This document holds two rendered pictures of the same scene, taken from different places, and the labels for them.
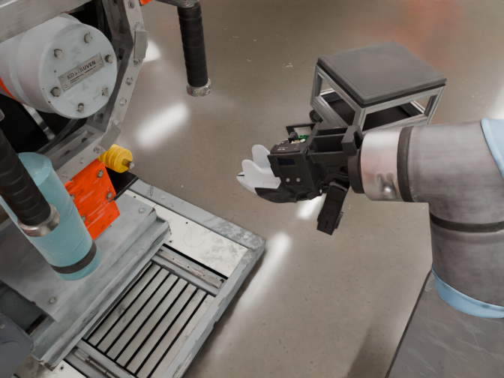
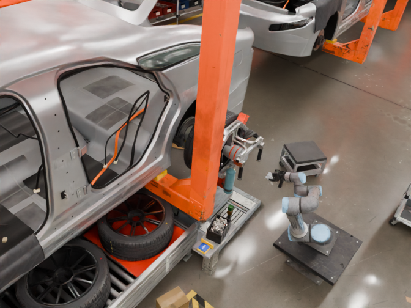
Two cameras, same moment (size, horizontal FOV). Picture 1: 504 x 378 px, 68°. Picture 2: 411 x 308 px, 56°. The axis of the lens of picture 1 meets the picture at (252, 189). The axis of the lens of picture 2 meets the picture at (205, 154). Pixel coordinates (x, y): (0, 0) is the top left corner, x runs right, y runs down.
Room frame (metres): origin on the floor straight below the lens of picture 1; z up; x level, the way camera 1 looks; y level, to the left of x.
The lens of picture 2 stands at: (-2.29, 0.47, 3.06)
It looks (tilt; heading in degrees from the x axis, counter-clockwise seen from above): 39 degrees down; 3
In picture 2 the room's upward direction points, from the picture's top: 6 degrees clockwise
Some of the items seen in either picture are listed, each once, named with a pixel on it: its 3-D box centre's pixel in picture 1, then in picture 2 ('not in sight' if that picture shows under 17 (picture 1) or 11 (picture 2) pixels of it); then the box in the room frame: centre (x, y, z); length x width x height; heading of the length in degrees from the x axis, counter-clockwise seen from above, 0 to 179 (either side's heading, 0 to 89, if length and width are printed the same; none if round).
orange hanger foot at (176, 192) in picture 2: not in sight; (171, 181); (0.18, 0.86, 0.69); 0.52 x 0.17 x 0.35; 60
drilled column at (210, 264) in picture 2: not in sight; (211, 255); (-0.18, 0.43, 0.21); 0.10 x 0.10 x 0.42; 60
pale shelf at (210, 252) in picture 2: not in sight; (215, 237); (-0.15, 0.41, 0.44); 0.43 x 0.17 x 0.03; 150
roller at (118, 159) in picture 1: (87, 145); not in sight; (0.70, 0.41, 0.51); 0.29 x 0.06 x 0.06; 60
